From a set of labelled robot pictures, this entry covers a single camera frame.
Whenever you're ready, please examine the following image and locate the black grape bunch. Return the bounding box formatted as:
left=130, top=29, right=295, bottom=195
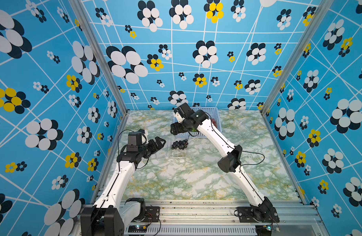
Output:
left=171, top=139, right=188, bottom=150

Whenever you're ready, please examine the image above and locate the clear plastic clamshell container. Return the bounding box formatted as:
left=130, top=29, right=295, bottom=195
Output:
left=167, top=138, right=192, bottom=161

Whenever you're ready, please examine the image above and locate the white perforated plastic basket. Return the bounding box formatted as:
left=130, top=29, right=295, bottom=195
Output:
left=172, top=107, right=223, bottom=139

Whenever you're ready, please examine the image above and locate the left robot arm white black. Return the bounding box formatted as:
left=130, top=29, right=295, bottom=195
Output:
left=81, top=137, right=166, bottom=236

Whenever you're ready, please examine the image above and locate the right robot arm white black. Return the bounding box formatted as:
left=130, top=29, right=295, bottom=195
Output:
left=171, top=104, right=280, bottom=223

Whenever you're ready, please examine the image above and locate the left green circuit board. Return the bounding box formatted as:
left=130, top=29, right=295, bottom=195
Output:
left=128, top=225, right=148, bottom=234

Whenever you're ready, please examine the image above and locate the green circuit board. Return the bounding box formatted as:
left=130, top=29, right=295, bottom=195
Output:
left=128, top=225, right=148, bottom=234
left=256, top=226, right=272, bottom=236

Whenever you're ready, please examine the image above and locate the right green circuit board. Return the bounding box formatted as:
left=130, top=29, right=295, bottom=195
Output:
left=256, top=226, right=272, bottom=236

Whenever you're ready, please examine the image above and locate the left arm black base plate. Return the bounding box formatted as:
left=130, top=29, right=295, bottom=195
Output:
left=132, top=206, right=160, bottom=223

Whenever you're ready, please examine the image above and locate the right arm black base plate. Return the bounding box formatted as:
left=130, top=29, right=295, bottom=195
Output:
left=234, top=206, right=280, bottom=223

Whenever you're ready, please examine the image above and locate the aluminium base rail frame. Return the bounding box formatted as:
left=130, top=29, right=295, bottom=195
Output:
left=71, top=200, right=331, bottom=236

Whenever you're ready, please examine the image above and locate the aluminium corner post left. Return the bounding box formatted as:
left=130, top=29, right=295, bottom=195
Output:
left=69, top=0, right=127, bottom=117

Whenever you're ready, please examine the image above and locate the aluminium corner post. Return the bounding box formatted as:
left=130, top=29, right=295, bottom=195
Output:
left=261, top=0, right=334, bottom=117
left=69, top=0, right=127, bottom=117

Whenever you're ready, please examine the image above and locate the aluminium corner post right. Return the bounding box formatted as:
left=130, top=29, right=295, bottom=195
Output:
left=261, top=0, right=334, bottom=117

